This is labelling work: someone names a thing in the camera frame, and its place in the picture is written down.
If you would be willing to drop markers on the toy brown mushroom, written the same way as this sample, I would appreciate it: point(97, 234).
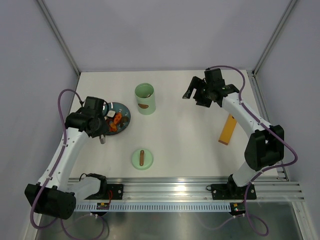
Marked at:
point(123, 121)

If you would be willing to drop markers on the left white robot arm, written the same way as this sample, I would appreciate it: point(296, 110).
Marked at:
point(50, 195)

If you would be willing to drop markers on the aluminium frame post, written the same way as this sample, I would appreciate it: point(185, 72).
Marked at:
point(275, 35)
point(44, 9)

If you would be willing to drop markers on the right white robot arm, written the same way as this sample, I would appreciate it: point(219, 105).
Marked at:
point(265, 146)

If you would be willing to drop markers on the green round lid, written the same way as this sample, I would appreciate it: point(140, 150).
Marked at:
point(142, 159)

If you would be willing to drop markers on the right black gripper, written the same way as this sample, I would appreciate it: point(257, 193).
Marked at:
point(196, 83)

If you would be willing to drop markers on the metal tongs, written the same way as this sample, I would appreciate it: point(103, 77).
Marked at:
point(102, 139)

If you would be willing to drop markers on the dark teal plate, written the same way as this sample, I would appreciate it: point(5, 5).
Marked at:
point(113, 129)

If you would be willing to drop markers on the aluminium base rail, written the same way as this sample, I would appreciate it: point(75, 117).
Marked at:
point(196, 189)

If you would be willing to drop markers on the right aluminium frame post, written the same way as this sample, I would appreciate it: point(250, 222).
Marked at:
point(275, 35)

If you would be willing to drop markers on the left aluminium frame post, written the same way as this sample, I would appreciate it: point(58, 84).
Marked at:
point(44, 9)

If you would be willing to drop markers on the white slotted cable duct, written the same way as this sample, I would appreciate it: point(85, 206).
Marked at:
point(149, 207)

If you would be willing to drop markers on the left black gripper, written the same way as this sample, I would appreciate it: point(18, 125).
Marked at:
point(103, 129)

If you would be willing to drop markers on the toy white cheese cube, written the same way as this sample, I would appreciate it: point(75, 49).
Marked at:
point(111, 114)

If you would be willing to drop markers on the green cylindrical lunch container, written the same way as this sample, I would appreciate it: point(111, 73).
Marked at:
point(146, 106)

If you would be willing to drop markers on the toy orange carrot piece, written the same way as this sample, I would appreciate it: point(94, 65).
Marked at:
point(117, 118)

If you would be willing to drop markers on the orange rectangular box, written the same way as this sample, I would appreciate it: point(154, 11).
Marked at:
point(227, 130)

